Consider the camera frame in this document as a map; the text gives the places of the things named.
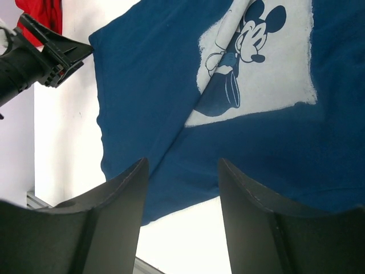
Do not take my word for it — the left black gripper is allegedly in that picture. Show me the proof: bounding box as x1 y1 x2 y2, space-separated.
1 14 94 106

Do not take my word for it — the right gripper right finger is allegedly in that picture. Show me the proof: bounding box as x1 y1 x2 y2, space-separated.
218 159 364 274

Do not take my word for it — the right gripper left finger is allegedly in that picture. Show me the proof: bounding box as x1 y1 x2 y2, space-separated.
1 158 149 273

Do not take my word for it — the folded red t shirt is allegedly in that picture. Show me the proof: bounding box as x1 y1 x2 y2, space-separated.
15 0 63 34

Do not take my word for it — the blue mickey t shirt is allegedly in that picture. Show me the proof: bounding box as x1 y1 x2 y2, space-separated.
89 1 364 225

